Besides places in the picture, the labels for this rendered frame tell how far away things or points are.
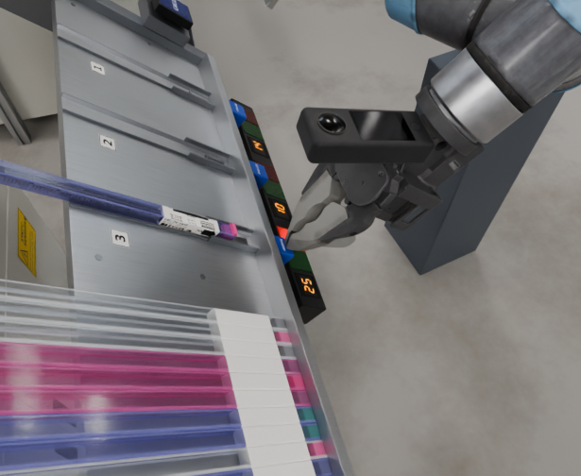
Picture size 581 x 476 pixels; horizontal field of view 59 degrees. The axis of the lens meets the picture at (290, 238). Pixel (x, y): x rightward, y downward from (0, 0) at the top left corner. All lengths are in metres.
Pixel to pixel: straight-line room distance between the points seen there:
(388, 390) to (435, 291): 0.29
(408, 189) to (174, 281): 0.22
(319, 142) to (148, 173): 0.18
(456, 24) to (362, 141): 0.19
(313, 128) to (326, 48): 1.58
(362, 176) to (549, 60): 0.17
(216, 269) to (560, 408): 1.02
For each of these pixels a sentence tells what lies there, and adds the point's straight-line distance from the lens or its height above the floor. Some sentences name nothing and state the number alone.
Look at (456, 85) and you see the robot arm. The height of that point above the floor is 0.89.
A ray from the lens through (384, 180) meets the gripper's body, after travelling 0.46.
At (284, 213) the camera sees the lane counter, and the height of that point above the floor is 0.66.
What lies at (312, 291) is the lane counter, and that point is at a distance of 0.57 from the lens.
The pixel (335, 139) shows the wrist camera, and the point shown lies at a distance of 0.42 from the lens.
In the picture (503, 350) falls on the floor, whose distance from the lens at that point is 1.34.
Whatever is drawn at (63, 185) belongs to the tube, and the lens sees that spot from 0.42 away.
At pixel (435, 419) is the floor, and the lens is 1.24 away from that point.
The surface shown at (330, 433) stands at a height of 0.74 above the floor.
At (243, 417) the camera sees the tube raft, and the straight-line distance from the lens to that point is 0.39.
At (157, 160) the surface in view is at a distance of 0.52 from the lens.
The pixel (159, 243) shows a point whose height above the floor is 0.80.
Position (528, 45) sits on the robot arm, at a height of 0.92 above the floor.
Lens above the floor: 1.16
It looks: 56 degrees down
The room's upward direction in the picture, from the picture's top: straight up
